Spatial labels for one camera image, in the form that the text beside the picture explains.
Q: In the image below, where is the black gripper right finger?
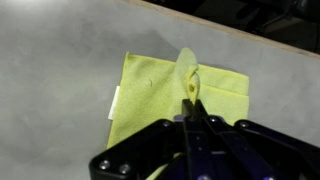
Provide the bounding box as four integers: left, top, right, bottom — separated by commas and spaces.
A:
194, 98, 320, 180

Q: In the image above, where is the yellow microfibre towel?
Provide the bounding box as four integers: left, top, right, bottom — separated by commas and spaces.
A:
106, 47, 250, 180

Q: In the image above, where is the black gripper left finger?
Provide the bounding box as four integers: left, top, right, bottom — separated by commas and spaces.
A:
88, 98, 202, 180

